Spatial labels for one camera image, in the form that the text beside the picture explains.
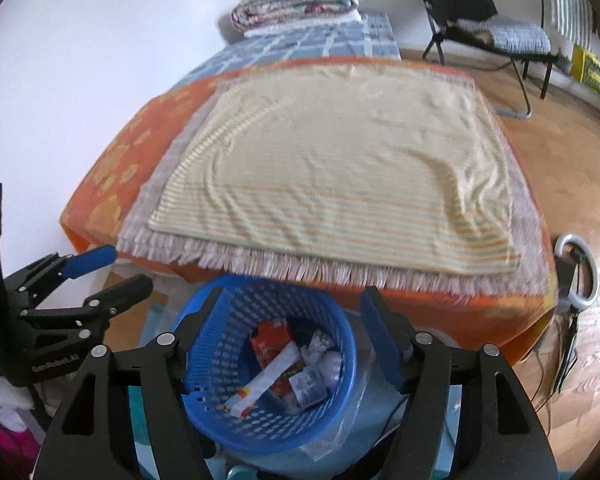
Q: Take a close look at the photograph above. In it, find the crumpled clear plastic wrapper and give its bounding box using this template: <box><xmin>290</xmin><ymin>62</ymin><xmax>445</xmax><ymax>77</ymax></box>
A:
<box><xmin>283</xmin><ymin>330</ymin><xmax>342</xmax><ymax>413</ymax></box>

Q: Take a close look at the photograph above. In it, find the blue plastic mesh basket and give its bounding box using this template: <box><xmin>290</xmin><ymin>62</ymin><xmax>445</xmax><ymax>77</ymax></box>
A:
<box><xmin>178</xmin><ymin>275</ymin><xmax>358</xmax><ymax>455</ymax></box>

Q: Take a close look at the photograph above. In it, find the red snack wrapper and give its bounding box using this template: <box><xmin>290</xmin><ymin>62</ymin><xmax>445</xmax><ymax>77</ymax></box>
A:
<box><xmin>250</xmin><ymin>318</ymin><xmax>292</xmax><ymax>399</ymax></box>

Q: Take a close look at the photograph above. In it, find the clear plastic bag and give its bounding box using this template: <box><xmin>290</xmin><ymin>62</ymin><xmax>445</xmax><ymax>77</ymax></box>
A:
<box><xmin>300</xmin><ymin>350</ymin><xmax>376</xmax><ymax>462</ymax></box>

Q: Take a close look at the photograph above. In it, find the grey fringed blanket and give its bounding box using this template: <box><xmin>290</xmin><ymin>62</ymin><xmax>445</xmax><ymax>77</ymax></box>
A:
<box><xmin>116</xmin><ymin>65</ymin><xmax>557</xmax><ymax>297</ymax></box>

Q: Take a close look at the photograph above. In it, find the cream yellow knitted blanket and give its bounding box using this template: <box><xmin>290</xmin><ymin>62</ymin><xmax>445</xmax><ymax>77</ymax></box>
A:
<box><xmin>148</xmin><ymin>65</ymin><xmax>521</xmax><ymax>275</ymax></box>

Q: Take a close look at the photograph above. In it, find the blue checkered bed cover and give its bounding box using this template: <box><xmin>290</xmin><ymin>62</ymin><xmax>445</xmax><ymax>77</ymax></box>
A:
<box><xmin>174</xmin><ymin>14</ymin><xmax>401</xmax><ymax>88</ymax></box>

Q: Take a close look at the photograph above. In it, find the grey checkered chair cushion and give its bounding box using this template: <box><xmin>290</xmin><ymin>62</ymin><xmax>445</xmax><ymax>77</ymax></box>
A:
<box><xmin>455</xmin><ymin>14</ymin><xmax>552</xmax><ymax>55</ymax></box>

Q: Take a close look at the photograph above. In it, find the yellow green crate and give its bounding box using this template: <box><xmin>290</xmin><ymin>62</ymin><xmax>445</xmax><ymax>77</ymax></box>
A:
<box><xmin>571</xmin><ymin>44</ymin><xmax>600</xmax><ymax>95</ymax></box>

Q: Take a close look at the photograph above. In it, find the black folding chair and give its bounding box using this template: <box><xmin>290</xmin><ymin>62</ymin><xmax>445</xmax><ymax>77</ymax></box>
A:
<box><xmin>422</xmin><ymin>0</ymin><xmax>558</xmax><ymax>120</ymax></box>

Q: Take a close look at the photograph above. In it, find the folded floral quilt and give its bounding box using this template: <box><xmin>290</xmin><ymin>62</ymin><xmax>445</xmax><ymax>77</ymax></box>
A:
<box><xmin>230</xmin><ymin>0</ymin><xmax>358</xmax><ymax>32</ymax></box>

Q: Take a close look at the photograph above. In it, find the white radiator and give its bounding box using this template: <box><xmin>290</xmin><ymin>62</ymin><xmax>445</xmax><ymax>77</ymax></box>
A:
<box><xmin>550</xmin><ymin>0</ymin><xmax>594</xmax><ymax>50</ymax></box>

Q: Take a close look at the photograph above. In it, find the white ring light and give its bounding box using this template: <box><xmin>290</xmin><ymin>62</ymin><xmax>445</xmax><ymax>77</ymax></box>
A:
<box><xmin>554</xmin><ymin>233</ymin><xmax>600</xmax><ymax>313</ymax></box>

